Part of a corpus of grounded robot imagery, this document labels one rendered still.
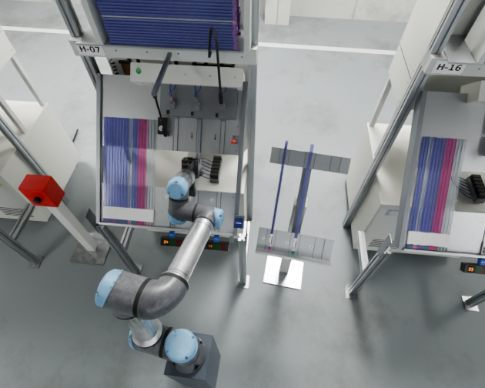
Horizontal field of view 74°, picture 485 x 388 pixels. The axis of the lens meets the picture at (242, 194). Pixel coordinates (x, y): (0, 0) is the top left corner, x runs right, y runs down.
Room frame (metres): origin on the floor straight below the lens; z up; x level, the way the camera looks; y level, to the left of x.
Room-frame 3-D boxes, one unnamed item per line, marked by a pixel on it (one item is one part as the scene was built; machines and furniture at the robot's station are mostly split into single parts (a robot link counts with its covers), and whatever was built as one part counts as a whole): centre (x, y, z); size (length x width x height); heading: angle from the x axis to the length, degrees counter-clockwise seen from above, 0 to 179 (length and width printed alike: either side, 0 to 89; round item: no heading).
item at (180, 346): (0.24, 0.25, 0.72); 0.13 x 0.12 x 0.14; 74
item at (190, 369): (0.24, 0.24, 0.60); 0.15 x 0.15 x 0.10
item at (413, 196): (1.05, -1.13, 0.65); 1.01 x 0.73 x 1.29; 173
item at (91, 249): (1.02, 1.07, 0.39); 0.24 x 0.24 x 0.78; 83
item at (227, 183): (1.40, 0.30, 0.31); 0.70 x 0.65 x 0.62; 83
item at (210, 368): (0.24, 0.24, 0.27); 0.18 x 0.18 x 0.55; 82
